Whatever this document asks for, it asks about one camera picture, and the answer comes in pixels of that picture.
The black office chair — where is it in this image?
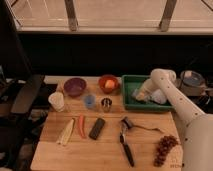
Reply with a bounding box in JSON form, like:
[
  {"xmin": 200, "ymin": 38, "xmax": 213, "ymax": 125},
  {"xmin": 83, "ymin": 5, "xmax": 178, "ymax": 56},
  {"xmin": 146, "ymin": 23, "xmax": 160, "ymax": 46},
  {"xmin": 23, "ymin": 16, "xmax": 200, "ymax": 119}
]
[{"xmin": 0, "ymin": 0, "xmax": 44, "ymax": 171}]

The black rectangular block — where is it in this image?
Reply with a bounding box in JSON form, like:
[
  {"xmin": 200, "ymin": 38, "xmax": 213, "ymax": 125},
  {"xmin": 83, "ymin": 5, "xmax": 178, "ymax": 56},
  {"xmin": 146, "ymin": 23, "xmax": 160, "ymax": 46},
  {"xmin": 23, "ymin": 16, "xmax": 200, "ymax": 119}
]
[{"xmin": 89, "ymin": 118, "xmax": 105, "ymax": 140}]

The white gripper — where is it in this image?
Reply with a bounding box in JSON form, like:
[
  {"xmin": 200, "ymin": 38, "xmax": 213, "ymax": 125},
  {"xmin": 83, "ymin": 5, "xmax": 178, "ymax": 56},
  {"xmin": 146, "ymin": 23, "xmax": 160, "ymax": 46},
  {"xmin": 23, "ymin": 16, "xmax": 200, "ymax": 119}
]
[{"xmin": 135, "ymin": 79, "xmax": 158, "ymax": 101}]

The yellow corn cob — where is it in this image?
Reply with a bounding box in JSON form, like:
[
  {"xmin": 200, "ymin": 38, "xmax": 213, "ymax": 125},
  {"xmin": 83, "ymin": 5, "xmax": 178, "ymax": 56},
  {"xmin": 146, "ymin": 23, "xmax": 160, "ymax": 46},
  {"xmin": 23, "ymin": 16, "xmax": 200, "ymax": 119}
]
[{"xmin": 56, "ymin": 118, "xmax": 75, "ymax": 146}]

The green plastic tray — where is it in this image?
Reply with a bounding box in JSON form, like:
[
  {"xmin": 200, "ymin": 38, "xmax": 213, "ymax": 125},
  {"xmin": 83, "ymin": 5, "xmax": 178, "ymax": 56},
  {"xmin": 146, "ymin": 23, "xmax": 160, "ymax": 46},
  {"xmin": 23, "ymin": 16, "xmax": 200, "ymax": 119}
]
[{"xmin": 121, "ymin": 75, "xmax": 173, "ymax": 112}]

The orange food piece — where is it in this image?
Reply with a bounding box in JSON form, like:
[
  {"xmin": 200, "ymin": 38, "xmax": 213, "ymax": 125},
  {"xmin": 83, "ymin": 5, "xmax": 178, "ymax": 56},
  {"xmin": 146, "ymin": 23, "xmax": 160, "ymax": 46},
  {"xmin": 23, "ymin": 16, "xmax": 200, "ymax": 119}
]
[{"xmin": 105, "ymin": 80, "xmax": 115, "ymax": 89}]

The red grape bunch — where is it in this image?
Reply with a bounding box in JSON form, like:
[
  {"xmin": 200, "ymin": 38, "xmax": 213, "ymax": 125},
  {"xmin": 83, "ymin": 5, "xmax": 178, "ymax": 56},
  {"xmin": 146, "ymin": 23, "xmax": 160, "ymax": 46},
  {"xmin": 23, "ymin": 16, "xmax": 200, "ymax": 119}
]
[{"xmin": 153, "ymin": 135, "xmax": 178, "ymax": 167}]

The orange carrot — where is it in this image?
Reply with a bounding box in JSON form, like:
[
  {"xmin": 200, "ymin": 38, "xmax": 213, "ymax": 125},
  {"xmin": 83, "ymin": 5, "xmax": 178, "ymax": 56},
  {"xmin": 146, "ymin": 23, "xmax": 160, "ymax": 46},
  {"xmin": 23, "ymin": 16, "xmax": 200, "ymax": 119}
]
[{"xmin": 78, "ymin": 115, "xmax": 86, "ymax": 138}]

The wooden cutting board table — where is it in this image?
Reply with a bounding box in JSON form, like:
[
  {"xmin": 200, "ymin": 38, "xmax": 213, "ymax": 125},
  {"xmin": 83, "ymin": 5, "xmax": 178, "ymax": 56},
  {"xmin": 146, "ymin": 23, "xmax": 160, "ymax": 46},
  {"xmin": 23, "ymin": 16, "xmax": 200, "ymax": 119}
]
[{"xmin": 30, "ymin": 75, "xmax": 186, "ymax": 171}]

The orange bowl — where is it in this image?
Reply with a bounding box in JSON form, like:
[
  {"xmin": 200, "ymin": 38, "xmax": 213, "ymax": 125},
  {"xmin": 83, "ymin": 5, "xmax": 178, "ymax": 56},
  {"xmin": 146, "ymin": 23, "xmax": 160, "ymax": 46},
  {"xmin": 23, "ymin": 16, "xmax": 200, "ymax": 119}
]
[{"xmin": 98, "ymin": 74, "xmax": 119, "ymax": 94}]

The purple bowl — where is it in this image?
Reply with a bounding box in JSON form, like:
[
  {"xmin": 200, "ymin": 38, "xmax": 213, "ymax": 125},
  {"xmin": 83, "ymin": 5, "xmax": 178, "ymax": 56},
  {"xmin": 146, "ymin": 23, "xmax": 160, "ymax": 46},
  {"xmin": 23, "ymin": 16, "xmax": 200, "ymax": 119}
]
[{"xmin": 64, "ymin": 77, "xmax": 87, "ymax": 97}]

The small metal cup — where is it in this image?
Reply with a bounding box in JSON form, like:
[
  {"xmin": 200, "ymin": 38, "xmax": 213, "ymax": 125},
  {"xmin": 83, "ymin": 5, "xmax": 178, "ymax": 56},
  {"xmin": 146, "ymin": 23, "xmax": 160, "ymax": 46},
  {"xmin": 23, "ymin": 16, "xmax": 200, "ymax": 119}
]
[{"xmin": 101, "ymin": 98, "xmax": 112, "ymax": 112}]

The blue plastic cup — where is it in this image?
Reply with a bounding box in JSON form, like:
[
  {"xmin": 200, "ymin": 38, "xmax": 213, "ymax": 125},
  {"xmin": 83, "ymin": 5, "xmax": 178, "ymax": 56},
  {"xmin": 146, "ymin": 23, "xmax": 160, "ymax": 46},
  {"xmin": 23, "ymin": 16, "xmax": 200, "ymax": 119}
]
[{"xmin": 83, "ymin": 94, "xmax": 96, "ymax": 109}]

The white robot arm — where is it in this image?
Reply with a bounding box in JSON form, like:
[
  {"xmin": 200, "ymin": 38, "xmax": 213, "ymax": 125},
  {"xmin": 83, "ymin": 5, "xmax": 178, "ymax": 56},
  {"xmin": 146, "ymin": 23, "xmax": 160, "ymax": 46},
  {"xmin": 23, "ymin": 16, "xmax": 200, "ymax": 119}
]
[{"xmin": 139, "ymin": 68, "xmax": 213, "ymax": 171}]

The grey round container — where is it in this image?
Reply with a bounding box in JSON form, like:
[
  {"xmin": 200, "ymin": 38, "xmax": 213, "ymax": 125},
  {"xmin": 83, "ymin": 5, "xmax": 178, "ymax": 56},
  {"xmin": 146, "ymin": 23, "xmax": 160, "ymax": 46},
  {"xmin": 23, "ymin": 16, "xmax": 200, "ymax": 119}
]
[{"xmin": 179, "ymin": 70, "xmax": 205, "ymax": 96}]

